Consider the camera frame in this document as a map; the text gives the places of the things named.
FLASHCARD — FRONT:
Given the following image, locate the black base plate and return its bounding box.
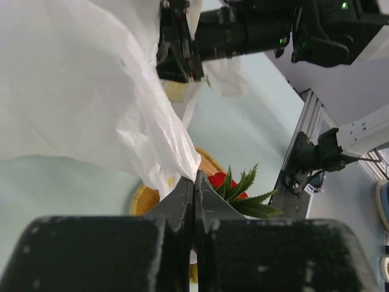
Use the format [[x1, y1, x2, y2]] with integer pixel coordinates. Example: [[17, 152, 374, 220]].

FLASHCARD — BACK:
[[267, 131, 323, 220]]

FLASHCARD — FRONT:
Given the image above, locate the white plastic bag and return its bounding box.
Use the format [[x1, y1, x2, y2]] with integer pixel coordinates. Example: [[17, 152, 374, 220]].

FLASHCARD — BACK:
[[1, 1, 248, 197]]

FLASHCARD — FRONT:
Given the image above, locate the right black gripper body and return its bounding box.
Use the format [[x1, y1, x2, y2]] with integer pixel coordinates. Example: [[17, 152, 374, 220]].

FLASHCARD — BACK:
[[195, 1, 380, 66]]

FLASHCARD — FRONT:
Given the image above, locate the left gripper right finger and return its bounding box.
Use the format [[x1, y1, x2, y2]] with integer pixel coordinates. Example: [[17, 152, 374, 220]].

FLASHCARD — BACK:
[[193, 172, 379, 291]]

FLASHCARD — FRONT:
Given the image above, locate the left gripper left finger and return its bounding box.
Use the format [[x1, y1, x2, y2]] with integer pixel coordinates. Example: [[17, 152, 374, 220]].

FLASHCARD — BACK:
[[1, 179, 194, 291]]

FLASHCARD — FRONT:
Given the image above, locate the woven bamboo tray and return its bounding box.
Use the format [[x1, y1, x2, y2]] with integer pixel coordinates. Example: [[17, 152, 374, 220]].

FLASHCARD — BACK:
[[129, 147, 225, 283]]

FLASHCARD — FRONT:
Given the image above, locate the aluminium frame rail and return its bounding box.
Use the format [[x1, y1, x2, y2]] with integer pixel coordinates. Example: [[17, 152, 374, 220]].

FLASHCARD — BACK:
[[281, 88, 340, 172]]

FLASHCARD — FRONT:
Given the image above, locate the fake red fruit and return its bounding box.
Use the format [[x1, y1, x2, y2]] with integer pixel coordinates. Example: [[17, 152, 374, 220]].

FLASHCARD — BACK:
[[208, 172, 248, 199]]

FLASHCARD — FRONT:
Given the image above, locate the fake pineapple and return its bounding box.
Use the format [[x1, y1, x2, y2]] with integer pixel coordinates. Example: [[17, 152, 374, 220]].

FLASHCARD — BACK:
[[208, 164, 283, 219]]

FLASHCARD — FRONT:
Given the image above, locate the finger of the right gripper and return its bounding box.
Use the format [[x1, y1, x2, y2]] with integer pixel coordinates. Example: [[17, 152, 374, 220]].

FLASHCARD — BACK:
[[156, 1, 204, 83]]

